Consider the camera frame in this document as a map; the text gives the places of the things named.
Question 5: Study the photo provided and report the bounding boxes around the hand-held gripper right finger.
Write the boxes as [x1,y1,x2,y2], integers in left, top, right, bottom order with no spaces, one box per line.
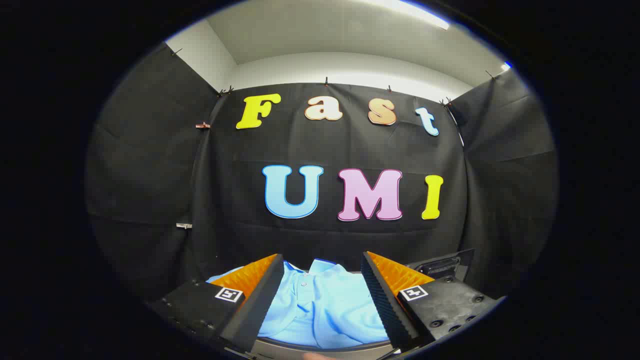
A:
[360,251,507,351]

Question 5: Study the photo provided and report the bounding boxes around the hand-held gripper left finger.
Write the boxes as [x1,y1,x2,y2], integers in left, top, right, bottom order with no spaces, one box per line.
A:
[147,253,285,353]

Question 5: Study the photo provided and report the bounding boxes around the light blue polo shirt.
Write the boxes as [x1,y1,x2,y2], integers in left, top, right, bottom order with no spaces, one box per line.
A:
[206,258,391,349]

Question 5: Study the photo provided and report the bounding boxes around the black backdrop cloth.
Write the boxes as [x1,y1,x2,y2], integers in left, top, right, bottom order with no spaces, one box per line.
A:
[85,42,558,301]

